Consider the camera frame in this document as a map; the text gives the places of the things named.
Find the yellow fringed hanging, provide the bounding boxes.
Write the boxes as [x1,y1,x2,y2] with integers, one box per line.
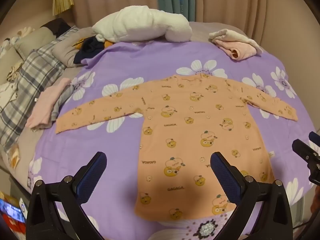
[52,0,75,16]

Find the orange printed long-sleeve shirt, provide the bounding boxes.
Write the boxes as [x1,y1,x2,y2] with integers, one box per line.
[55,73,299,222]

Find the grey garment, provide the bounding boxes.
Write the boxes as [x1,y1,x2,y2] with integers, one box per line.
[51,85,75,121]

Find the pale pink garment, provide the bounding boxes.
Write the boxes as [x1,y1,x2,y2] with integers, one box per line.
[25,77,73,130]

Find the white fluffy blanket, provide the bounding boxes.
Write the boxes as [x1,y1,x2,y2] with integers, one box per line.
[92,6,193,43]

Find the dark brown cloth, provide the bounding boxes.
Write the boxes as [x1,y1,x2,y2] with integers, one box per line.
[41,18,72,37]

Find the beige pillow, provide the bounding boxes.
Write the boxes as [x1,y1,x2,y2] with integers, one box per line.
[14,26,57,61]

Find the cream folded garment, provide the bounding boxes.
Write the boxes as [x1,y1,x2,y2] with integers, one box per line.
[209,29,263,55]

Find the white patterned cloth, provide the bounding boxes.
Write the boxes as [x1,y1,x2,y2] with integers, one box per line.
[0,62,26,111]

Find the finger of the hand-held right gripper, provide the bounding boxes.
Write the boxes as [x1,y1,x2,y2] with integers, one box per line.
[292,139,320,167]
[309,131,320,153]

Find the pink folded garment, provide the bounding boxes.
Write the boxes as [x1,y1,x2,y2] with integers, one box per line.
[215,39,258,61]

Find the grey pillow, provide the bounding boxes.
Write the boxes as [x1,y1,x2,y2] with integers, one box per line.
[52,39,86,68]

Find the white plush toys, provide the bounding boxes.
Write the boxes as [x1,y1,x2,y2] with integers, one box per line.
[0,26,36,58]

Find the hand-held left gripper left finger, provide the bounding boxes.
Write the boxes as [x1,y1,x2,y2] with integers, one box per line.
[26,151,108,240]

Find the beige curtain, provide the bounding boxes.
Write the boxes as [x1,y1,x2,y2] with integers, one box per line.
[67,0,320,63]

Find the purple floral bed sheet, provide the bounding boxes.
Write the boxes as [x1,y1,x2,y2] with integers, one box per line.
[26,40,312,240]

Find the grey plaid blanket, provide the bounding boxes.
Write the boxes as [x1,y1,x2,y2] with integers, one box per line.
[0,25,80,153]

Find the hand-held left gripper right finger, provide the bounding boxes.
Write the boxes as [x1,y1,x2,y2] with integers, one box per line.
[210,151,293,240]

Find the navy clothing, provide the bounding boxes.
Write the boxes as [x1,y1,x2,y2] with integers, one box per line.
[73,37,107,65]

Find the colourful box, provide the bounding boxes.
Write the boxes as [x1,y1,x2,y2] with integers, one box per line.
[0,191,28,240]

